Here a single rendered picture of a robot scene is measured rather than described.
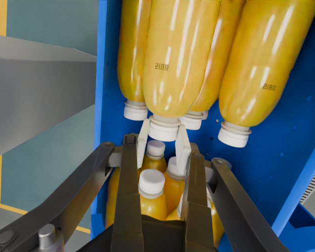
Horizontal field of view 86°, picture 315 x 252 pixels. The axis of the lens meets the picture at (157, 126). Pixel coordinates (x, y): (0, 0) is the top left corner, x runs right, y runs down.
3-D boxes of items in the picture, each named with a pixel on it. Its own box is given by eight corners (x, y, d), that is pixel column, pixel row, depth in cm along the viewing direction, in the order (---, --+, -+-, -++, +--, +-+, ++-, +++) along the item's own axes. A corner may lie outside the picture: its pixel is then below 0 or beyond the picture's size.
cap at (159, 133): (183, 120, 23) (181, 132, 23) (158, 113, 24) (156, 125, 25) (174, 126, 19) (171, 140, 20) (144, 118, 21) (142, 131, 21)
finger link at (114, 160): (131, 171, 15) (97, 166, 15) (139, 145, 19) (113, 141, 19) (133, 156, 14) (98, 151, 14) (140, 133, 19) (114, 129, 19)
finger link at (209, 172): (191, 166, 14) (226, 172, 14) (186, 140, 19) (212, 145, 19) (187, 180, 15) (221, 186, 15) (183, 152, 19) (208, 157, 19)
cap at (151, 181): (164, 198, 25) (166, 188, 24) (137, 196, 24) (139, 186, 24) (161, 180, 29) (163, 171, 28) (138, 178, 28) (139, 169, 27)
